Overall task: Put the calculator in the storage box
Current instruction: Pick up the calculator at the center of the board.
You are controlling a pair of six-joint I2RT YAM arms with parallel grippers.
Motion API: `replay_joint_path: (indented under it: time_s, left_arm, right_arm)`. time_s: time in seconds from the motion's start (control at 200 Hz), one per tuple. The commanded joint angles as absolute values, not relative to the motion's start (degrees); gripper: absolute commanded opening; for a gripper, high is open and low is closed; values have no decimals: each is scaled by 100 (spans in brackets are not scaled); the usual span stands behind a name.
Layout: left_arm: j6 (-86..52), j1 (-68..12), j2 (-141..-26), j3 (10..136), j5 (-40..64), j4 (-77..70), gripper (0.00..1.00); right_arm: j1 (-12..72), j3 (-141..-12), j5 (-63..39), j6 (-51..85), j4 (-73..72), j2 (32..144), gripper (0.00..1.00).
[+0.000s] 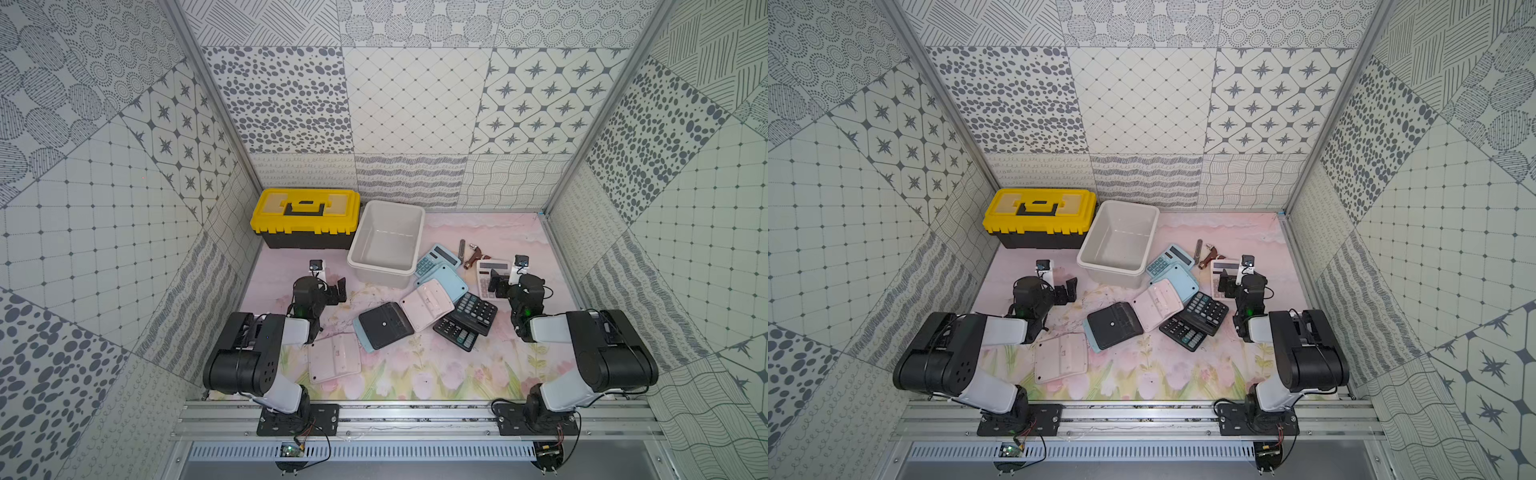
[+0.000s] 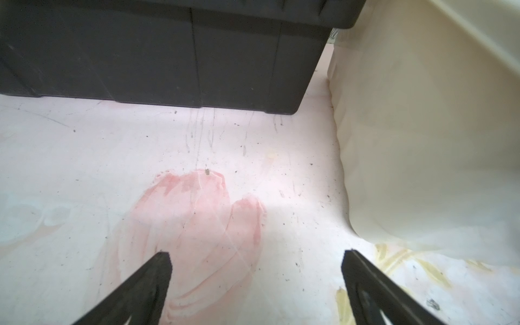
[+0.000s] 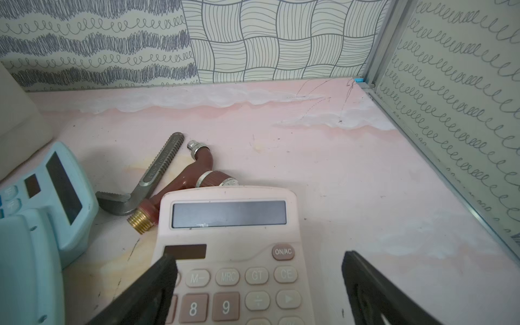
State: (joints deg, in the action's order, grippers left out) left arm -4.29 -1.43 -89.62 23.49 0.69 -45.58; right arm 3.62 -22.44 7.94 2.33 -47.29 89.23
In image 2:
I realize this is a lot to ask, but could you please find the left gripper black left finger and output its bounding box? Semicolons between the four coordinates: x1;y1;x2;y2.
74;252;172;325

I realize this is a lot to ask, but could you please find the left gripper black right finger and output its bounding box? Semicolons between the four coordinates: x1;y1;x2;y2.
341;250;443;325

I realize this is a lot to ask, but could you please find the white plastic storage box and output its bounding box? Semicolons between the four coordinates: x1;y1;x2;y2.
329;1;519;267

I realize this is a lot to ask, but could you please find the floral pink table mat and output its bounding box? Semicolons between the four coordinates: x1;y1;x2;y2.
1;45;519;324

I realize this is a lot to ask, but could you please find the yellow and black toolbox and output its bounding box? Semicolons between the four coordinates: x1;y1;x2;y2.
1;1;364;115

